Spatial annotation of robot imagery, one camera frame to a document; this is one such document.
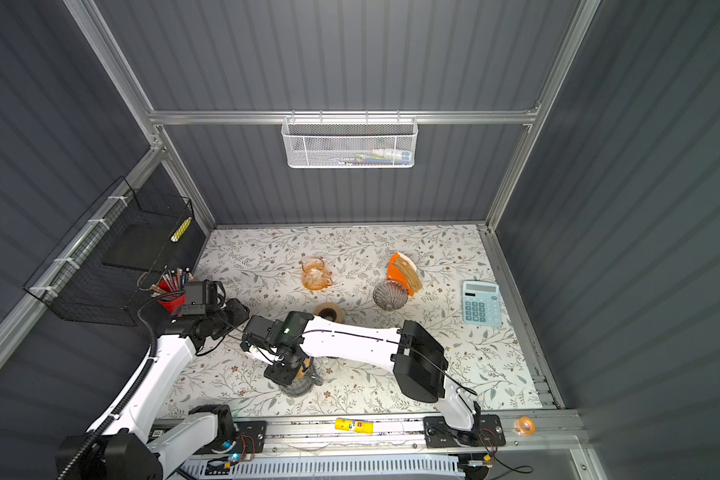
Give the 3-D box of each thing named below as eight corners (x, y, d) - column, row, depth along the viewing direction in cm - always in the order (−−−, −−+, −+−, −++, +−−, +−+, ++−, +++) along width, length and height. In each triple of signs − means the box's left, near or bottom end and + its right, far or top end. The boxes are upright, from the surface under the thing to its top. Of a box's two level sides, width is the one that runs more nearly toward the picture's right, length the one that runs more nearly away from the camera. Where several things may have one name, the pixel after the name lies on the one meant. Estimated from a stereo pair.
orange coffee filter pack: (408, 300, 101) (412, 283, 93) (382, 278, 107) (383, 261, 99) (422, 288, 104) (426, 271, 96) (396, 268, 110) (398, 250, 102)
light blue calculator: (463, 323, 95) (465, 318, 93) (462, 283, 105) (464, 278, 103) (500, 328, 94) (503, 324, 92) (495, 288, 104) (498, 283, 102)
